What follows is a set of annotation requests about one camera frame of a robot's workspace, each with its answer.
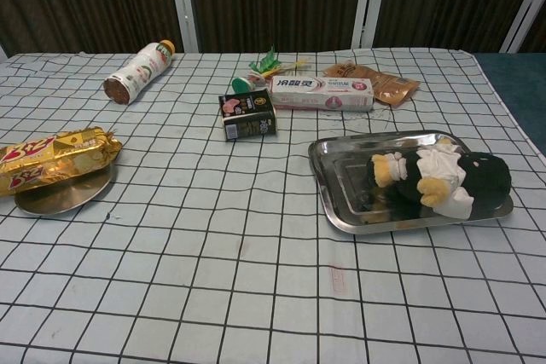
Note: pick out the white yellow-capped drink bottle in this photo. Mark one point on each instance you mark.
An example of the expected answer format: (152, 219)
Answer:
(141, 70)

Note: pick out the black white plush toy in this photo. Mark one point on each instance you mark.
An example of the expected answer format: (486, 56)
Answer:
(482, 176)

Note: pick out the green feather shuttlecock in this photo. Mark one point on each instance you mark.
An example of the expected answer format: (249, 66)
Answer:
(243, 84)

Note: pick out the brown food pouch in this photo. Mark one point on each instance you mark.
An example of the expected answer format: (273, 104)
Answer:
(384, 82)

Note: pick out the rectangular steel tray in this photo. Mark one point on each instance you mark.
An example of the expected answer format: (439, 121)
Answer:
(341, 176)

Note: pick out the round steel plate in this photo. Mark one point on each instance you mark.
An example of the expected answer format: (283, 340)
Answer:
(64, 202)

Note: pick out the black drink carton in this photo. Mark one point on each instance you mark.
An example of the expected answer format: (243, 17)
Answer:
(247, 117)

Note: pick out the gold foil snack packet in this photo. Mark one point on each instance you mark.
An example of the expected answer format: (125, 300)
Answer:
(51, 159)

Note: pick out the white toothpaste box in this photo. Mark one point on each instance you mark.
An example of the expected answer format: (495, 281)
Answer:
(320, 91)

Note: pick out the white black checkered tablecloth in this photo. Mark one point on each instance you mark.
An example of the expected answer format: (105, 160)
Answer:
(256, 253)

